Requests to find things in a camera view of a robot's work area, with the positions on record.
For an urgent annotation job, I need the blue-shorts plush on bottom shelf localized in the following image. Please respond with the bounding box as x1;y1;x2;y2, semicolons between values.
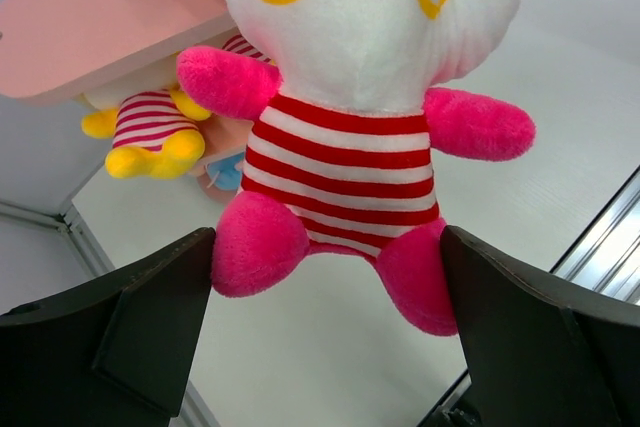
205;151;245;191

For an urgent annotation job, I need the pink three-tier shelf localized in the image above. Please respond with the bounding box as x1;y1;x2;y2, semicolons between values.
0;0;251;206

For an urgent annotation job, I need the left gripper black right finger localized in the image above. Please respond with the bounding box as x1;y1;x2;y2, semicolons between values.
440;226;639;427

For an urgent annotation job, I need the yellow plush toy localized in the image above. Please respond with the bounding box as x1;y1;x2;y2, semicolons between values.
81;88;211;180
221;33;274;65

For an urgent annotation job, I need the aluminium frame rail front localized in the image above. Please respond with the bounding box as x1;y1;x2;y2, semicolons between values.
552;174;639;305

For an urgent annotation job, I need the white plush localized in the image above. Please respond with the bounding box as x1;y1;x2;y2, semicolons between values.
175;0;571;337

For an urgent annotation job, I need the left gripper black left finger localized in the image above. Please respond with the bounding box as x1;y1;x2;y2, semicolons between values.
1;228;215;426

